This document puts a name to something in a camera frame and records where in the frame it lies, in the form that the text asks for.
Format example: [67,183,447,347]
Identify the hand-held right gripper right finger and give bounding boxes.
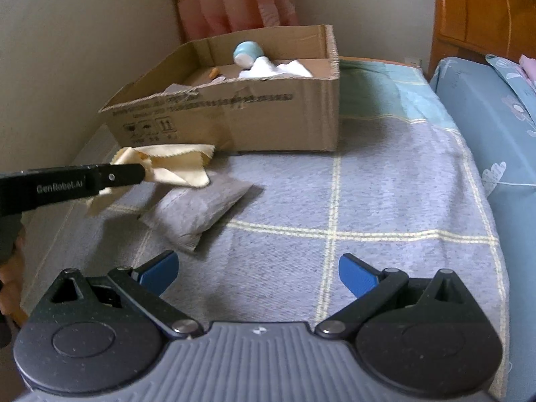
[315,253,472,339]

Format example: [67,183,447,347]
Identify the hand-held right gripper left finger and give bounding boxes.
[49,250,204,341]

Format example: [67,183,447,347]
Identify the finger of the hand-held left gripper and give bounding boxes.
[99,162,148,195]

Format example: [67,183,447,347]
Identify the pale yellow cloth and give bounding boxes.
[86,144,217,218]

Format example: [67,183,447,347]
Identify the brown cardboard box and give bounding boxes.
[98,24,340,154]

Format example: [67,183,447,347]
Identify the teal and white cup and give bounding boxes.
[233,41,266,70]

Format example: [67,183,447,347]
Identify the white cloth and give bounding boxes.
[239,56,314,80]

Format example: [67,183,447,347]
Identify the person's left hand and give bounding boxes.
[0,234,26,327]

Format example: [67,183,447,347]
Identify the grey fabric pouch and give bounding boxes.
[138,174,254,253]

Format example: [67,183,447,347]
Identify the checked green grey blanket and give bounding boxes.
[20,56,511,399]

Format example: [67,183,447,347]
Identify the grey white paper scrap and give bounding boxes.
[162,77,202,95]

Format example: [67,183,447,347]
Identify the blue floral bedsheet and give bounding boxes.
[431,55,536,402]

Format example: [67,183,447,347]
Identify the pink curtain with gold band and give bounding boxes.
[167,0,300,45]

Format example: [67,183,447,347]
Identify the blue floral quilt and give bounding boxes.
[485,53,536,137]

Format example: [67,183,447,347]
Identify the wooden bed headboard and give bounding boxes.
[429,0,536,81]

